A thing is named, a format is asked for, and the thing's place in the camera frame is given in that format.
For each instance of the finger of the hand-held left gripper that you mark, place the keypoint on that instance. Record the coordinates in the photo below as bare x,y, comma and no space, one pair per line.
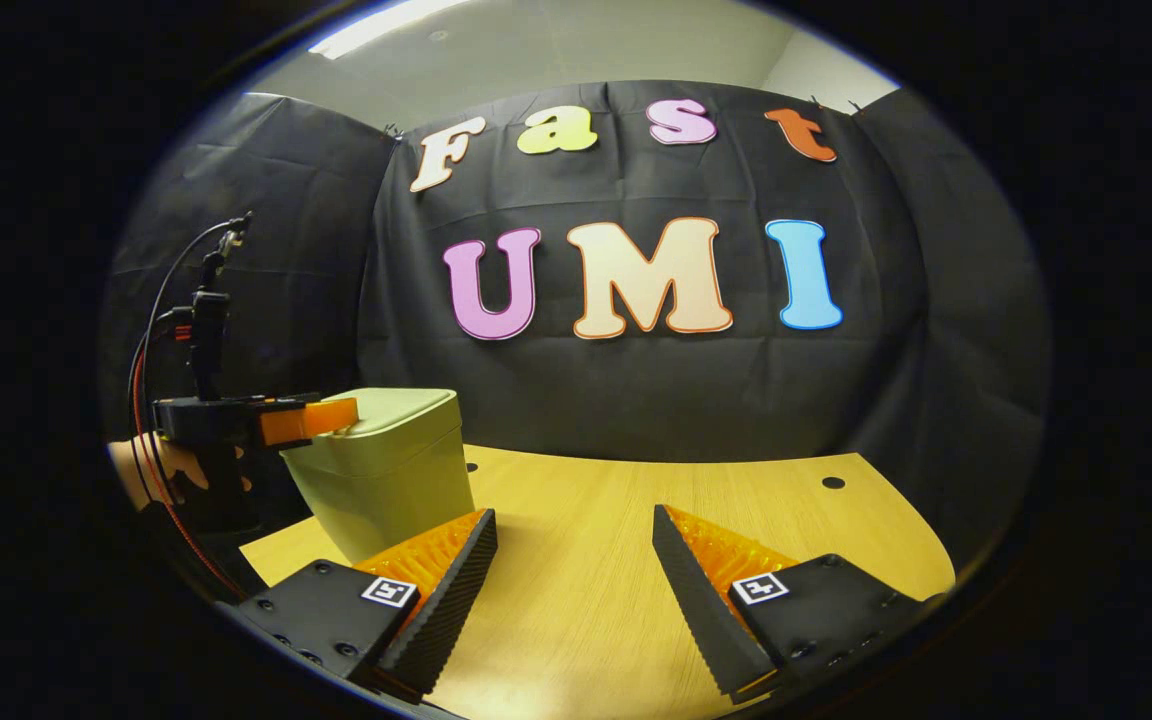
306,420

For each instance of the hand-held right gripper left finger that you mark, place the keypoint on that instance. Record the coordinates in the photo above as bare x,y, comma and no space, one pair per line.
451,605

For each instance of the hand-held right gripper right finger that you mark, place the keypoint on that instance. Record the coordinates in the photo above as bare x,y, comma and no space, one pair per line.
701,610

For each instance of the green desktop garbage bin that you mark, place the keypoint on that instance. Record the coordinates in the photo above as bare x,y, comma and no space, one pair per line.
386,470

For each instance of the wooden desktop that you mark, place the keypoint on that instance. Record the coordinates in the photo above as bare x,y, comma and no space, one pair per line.
586,540

